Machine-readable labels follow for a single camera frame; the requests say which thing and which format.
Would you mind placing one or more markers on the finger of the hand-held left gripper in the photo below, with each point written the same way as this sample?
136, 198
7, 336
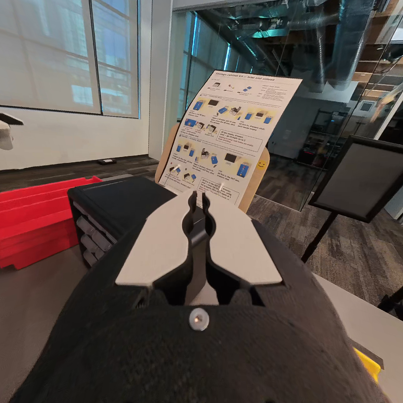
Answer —
6, 132

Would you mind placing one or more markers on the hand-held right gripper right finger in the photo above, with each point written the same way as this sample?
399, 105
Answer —
242, 252

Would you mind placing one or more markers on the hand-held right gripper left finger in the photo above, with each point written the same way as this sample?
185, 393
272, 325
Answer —
157, 248

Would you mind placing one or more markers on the black drawer cabinet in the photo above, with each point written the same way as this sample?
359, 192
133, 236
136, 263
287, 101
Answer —
126, 195

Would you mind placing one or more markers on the set of clear drawers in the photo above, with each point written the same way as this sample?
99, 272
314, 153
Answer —
93, 236

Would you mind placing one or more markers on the red plastic bin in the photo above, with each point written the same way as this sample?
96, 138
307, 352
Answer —
37, 220

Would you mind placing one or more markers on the yellow plastic bin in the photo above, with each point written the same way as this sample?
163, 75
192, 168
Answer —
368, 365

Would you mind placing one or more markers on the yellow smiley sticker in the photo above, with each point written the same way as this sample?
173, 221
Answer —
261, 164

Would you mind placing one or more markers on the glass window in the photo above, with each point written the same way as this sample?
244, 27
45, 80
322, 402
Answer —
63, 53
204, 53

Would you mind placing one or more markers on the small black floor object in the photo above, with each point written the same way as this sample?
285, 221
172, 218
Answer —
107, 161

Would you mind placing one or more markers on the printed instruction poster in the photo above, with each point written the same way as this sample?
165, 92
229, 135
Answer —
233, 126

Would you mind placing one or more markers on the black framed sign stand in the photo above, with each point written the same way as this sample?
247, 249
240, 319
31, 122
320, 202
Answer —
362, 176

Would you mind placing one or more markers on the dark round ceiling duct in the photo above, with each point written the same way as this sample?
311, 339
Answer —
351, 37

